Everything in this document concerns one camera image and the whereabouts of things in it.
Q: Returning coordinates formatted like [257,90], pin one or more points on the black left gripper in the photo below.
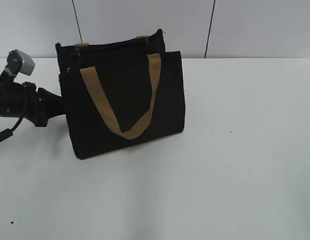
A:
[42,105]

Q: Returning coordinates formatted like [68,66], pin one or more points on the black canvas tote bag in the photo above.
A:
[121,94]

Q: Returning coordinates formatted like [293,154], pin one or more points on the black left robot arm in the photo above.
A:
[13,101]

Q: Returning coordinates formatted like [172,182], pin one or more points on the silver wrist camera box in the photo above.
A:
[19,62]

